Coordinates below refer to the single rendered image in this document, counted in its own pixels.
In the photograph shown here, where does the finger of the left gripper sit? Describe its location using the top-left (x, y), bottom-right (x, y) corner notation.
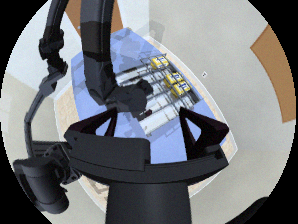
top-left (145, 109), bottom-right (152, 116)

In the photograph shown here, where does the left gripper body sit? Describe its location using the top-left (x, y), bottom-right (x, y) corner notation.
top-left (130, 109), bottom-right (148, 121)

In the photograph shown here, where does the dark grey long flat panel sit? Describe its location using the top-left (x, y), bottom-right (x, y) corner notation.
top-left (168, 60), bottom-right (200, 103)

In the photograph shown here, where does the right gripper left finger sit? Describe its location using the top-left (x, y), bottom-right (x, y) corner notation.
top-left (68, 107), bottom-right (118, 137)

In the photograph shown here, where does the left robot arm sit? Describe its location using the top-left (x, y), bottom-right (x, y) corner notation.
top-left (39, 0), bottom-right (154, 113)

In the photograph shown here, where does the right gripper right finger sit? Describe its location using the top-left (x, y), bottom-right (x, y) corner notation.
top-left (178, 107), bottom-right (230, 160)

